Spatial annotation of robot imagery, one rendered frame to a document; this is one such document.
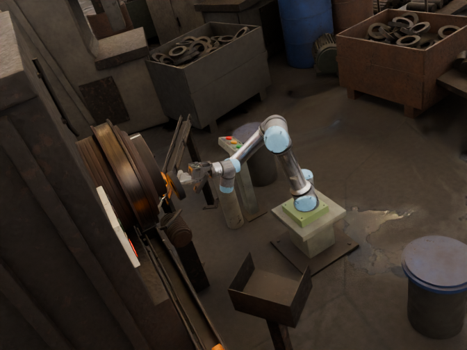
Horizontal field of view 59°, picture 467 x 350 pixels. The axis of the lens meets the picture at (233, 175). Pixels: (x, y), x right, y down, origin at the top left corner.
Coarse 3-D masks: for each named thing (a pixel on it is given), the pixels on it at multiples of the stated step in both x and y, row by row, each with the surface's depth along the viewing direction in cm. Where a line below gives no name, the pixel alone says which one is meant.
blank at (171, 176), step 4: (168, 172) 205; (172, 172) 203; (168, 176) 205; (172, 176) 201; (176, 176) 201; (168, 180) 212; (172, 180) 200; (176, 180) 200; (172, 184) 210; (176, 184) 200; (180, 184) 200; (172, 188) 212; (176, 188) 200; (180, 188) 200; (176, 192) 208; (180, 192) 201; (184, 192) 202; (180, 196) 202; (184, 196) 204; (180, 200) 208
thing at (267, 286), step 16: (240, 272) 169; (256, 272) 179; (304, 272) 159; (240, 288) 171; (256, 288) 173; (272, 288) 172; (288, 288) 170; (304, 288) 161; (240, 304) 164; (256, 304) 158; (272, 304) 153; (288, 304) 165; (304, 304) 163; (272, 320) 160; (288, 320) 155; (272, 336) 184; (288, 336) 188
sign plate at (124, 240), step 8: (104, 192) 140; (104, 200) 136; (112, 208) 134; (112, 216) 128; (112, 224) 125; (120, 232) 125; (120, 240) 126; (128, 240) 135; (128, 248) 129; (136, 256) 133; (136, 264) 133
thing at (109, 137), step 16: (96, 128) 158; (112, 128) 154; (112, 144) 150; (112, 160) 148; (128, 160) 149; (128, 176) 148; (128, 192) 149; (144, 192) 151; (144, 208) 154; (144, 224) 162
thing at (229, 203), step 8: (216, 184) 272; (232, 192) 277; (224, 200) 278; (232, 200) 279; (224, 208) 283; (232, 208) 283; (224, 216) 291; (232, 216) 286; (240, 216) 291; (232, 224) 291; (240, 224) 293
